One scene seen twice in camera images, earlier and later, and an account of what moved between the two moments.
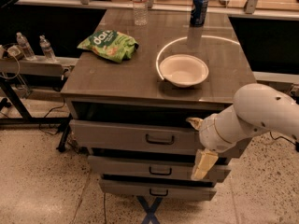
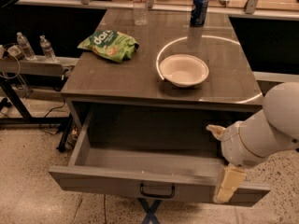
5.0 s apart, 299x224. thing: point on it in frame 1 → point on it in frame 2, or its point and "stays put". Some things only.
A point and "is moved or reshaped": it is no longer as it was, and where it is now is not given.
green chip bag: x=114 y=45 stays put
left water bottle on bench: x=28 y=50 stays put
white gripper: x=207 y=133 → x=234 y=143
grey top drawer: x=143 y=137 is moved or reshaped
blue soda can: x=199 y=9 stays put
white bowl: x=183 y=70 stays put
